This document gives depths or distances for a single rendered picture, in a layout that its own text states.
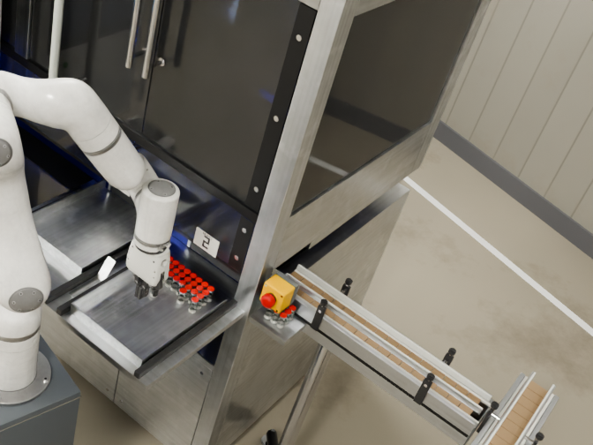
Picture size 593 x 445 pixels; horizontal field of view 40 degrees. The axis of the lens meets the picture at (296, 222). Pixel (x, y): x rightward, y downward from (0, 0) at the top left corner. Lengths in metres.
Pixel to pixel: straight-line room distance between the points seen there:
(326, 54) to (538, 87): 3.11
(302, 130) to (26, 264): 0.71
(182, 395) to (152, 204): 1.09
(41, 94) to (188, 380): 1.35
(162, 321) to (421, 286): 2.07
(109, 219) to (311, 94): 0.90
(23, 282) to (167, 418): 1.24
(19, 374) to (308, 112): 0.92
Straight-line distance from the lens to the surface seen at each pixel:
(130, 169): 1.71
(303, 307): 2.36
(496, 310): 4.20
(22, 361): 2.02
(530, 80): 4.91
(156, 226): 1.84
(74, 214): 2.56
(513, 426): 2.33
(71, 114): 1.60
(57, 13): 2.35
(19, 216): 1.72
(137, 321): 2.26
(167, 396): 2.83
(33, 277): 1.78
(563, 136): 4.86
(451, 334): 3.94
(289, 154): 2.02
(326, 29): 1.86
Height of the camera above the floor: 2.51
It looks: 37 degrees down
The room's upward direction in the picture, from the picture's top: 18 degrees clockwise
